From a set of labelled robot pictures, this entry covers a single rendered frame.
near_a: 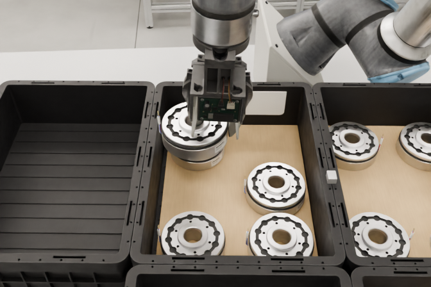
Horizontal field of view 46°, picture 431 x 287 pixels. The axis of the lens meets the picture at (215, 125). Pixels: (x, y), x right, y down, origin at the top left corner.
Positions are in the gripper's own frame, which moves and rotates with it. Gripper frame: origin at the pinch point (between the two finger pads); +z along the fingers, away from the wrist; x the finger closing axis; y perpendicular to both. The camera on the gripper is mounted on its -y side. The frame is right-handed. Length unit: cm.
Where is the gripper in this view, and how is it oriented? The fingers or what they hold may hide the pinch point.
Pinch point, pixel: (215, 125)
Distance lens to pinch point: 78.5
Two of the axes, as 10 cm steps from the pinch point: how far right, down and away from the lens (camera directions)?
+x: 10.0, 0.6, 0.1
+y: -0.4, 7.5, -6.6
